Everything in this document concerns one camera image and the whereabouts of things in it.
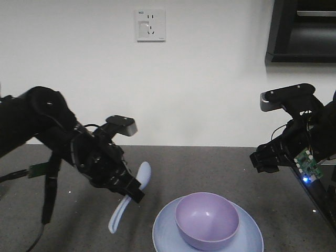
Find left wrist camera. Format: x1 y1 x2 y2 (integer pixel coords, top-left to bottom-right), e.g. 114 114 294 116
106 115 138 137

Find green circuit board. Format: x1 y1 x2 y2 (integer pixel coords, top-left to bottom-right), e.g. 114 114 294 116
294 148 323 184

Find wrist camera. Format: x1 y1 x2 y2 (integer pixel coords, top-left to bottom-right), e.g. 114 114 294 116
260 83 323 118
106 115 138 137

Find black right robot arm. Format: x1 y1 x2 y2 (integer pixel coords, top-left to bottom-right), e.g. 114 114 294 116
250 91 335 173

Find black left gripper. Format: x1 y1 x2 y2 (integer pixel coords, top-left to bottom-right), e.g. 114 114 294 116
70 123 144 203

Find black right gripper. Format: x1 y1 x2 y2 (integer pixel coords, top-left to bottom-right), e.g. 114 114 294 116
249 119 309 173

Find purple plastic bowl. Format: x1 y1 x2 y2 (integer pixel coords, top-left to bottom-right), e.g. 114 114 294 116
175 192 240 251

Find light blue plastic plate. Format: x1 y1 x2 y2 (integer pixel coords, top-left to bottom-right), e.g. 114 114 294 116
152 198 264 252

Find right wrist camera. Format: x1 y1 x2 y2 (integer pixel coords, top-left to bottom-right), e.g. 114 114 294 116
260 83 323 118

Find white wall power socket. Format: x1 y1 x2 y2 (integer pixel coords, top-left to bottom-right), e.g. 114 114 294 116
134 8 166 42

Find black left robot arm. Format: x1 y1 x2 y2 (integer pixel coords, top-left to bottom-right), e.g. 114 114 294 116
1 86 144 203

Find light blue plastic spoon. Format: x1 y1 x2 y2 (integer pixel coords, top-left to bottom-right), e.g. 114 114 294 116
108 161 151 234

